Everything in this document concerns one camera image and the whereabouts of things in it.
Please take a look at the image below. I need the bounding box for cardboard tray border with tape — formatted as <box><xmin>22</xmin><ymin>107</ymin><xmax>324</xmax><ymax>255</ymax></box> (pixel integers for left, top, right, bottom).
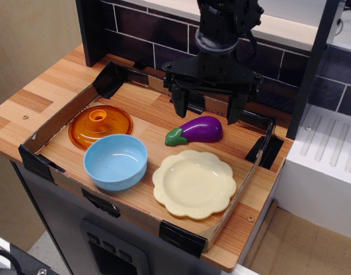
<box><xmin>19</xmin><ymin>62</ymin><xmax>285</xmax><ymax>257</ymax></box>

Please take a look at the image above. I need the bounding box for orange transparent pot lid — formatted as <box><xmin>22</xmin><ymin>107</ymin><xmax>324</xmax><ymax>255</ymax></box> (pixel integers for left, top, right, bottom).
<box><xmin>68</xmin><ymin>105</ymin><xmax>133</xmax><ymax>151</ymax></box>

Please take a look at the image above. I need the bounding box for dark left shelf panel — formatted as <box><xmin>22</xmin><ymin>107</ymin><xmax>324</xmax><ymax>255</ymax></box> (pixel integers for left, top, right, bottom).
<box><xmin>76</xmin><ymin>0</ymin><xmax>115</xmax><ymax>67</ymax></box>

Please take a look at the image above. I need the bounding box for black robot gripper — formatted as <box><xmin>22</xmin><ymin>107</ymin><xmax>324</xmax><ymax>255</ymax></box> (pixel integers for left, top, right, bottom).
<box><xmin>162</xmin><ymin>52</ymin><xmax>264</xmax><ymax>125</ymax></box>

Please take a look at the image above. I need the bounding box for black cable bottom left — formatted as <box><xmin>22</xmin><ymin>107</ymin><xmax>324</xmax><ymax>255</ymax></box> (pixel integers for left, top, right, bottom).
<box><xmin>0</xmin><ymin>247</ymin><xmax>21</xmax><ymax>275</ymax></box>

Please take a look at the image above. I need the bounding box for purple toy eggplant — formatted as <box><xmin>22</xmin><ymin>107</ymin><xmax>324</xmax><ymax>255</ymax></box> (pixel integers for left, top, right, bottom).
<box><xmin>165</xmin><ymin>116</ymin><xmax>223</xmax><ymax>147</ymax></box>

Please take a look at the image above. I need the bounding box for light blue plastic bowl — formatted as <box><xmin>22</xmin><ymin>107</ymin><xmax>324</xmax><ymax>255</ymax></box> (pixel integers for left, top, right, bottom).
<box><xmin>83</xmin><ymin>134</ymin><xmax>148</xmax><ymax>191</ymax></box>

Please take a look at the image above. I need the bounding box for dark grey vertical post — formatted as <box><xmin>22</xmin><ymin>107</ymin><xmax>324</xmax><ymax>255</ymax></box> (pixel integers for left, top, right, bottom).
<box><xmin>286</xmin><ymin>0</ymin><xmax>345</xmax><ymax>140</ymax></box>

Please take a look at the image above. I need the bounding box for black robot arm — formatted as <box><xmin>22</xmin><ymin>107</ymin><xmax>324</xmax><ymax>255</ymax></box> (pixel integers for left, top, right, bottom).
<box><xmin>162</xmin><ymin>1</ymin><xmax>264</xmax><ymax>124</ymax></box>

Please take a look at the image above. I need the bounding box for cream scalloped plastic plate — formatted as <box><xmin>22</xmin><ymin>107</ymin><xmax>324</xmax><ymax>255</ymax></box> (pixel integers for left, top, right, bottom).
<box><xmin>152</xmin><ymin>150</ymin><xmax>237</xmax><ymax>220</ymax></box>

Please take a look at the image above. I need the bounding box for white toy sink drainboard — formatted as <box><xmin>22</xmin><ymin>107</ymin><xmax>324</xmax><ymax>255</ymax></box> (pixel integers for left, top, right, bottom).
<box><xmin>275</xmin><ymin>105</ymin><xmax>351</xmax><ymax>238</ymax></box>

